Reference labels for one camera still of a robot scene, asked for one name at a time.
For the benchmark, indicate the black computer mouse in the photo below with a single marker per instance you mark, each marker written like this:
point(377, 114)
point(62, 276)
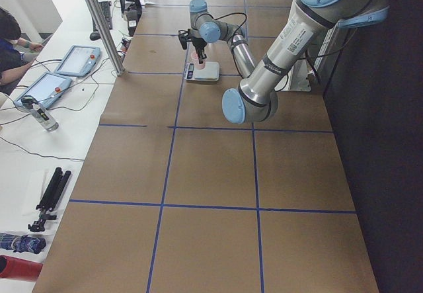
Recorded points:
point(94, 36)

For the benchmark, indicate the black monitor stand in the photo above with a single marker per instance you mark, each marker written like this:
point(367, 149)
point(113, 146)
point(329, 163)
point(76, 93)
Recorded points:
point(131, 12)

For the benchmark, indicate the far teach pendant tablet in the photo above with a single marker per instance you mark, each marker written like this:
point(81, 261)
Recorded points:
point(78, 61)

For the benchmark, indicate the aluminium frame post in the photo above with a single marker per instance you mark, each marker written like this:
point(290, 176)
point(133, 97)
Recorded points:
point(105, 35)

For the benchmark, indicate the seated person dark hair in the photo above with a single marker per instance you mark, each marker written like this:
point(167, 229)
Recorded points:
point(17, 54)

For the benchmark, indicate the black keyboard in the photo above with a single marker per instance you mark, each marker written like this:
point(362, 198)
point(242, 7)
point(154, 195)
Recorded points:
point(105, 7)

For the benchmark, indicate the red cylinder bottle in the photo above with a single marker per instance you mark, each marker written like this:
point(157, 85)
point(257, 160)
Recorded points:
point(20, 269)

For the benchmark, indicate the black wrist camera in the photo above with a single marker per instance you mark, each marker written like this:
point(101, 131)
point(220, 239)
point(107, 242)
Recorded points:
point(184, 37)

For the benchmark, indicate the near teach pendant tablet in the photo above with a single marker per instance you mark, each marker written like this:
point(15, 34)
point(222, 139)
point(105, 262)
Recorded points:
point(47, 89)

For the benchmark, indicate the blue folded umbrella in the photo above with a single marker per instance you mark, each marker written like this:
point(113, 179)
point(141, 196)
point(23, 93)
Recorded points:
point(22, 243)

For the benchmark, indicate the teach pendant tablet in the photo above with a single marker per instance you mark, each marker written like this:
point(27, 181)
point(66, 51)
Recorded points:
point(47, 89)
point(78, 61)

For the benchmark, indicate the black folded tripod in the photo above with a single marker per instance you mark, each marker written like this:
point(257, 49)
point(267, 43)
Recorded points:
point(50, 199)

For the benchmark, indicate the clear water bottle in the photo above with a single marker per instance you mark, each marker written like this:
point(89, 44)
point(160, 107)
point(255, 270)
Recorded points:
point(39, 112)

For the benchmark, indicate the digital kitchen scale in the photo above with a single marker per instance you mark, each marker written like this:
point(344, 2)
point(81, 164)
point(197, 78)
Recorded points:
point(210, 73)

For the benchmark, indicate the pink paper cup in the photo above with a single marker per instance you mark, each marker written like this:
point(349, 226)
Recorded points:
point(198, 62)

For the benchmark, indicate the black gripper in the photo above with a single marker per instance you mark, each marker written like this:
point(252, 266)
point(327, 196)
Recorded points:
point(197, 43)

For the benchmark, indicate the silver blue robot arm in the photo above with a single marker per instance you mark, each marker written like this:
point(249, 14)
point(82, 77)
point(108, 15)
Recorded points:
point(255, 99)

